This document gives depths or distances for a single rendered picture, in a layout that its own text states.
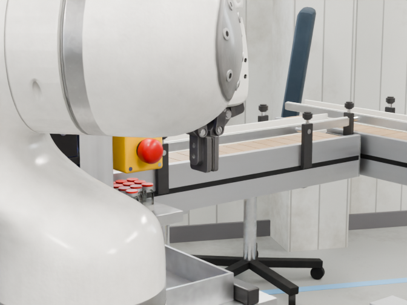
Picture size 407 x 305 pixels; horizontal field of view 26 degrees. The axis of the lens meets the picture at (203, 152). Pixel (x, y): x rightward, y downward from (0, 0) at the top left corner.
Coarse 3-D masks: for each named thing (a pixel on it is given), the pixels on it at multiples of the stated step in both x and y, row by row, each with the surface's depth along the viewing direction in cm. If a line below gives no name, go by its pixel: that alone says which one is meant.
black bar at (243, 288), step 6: (234, 282) 108; (240, 282) 108; (246, 282) 108; (234, 288) 107; (240, 288) 106; (246, 288) 106; (252, 288) 106; (258, 288) 106; (234, 294) 107; (240, 294) 106; (246, 294) 105; (252, 294) 105; (258, 294) 106; (240, 300) 106; (246, 300) 105; (252, 300) 105; (258, 300) 106
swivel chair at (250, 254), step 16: (304, 16) 337; (304, 32) 338; (304, 48) 340; (304, 64) 341; (288, 80) 343; (304, 80) 363; (288, 96) 344; (288, 112) 345; (256, 208) 362; (256, 224) 364; (208, 256) 375; (224, 256) 373; (256, 256) 398; (240, 272) 360; (256, 272) 360; (272, 272) 354; (320, 272) 373; (288, 288) 341; (288, 304) 343
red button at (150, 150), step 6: (150, 138) 140; (144, 144) 138; (150, 144) 138; (156, 144) 138; (138, 150) 138; (144, 150) 138; (150, 150) 138; (156, 150) 138; (162, 150) 139; (144, 156) 138; (150, 156) 138; (156, 156) 139; (144, 162) 139; (150, 162) 138; (156, 162) 139
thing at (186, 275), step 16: (176, 256) 115; (192, 256) 113; (176, 272) 116; (192, 272) 113; (208, 272) 110; (224, 272) 107; (176, 288) 101; (192, 288) 103; (208, 288) 104; (224, 288) 106; (176, 304) 102; (192, 304) 103; (208, 304) 105
